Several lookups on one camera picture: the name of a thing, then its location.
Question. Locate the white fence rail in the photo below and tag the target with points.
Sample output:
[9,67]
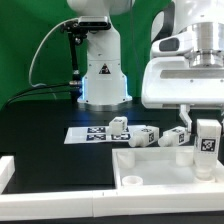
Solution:
[7,169]
[101,203]

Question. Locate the white square tabletop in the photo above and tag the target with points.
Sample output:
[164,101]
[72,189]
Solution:
[154,167]

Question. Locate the white left fence rail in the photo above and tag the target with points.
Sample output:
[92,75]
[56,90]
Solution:
[7,169]

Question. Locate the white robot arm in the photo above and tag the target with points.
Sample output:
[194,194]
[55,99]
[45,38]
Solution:
[105,86]

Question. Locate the camera on black stand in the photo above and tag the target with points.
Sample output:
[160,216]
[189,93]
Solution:
[77,30]

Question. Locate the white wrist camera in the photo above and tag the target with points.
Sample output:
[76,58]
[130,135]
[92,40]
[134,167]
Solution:
[172,46]

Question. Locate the white front fence rail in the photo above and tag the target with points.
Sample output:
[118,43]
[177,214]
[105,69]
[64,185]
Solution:
[101,203]

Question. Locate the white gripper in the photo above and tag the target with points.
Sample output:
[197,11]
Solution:
[169,82]

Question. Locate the white paper marker sheet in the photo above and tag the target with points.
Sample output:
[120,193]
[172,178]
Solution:
[98,134]

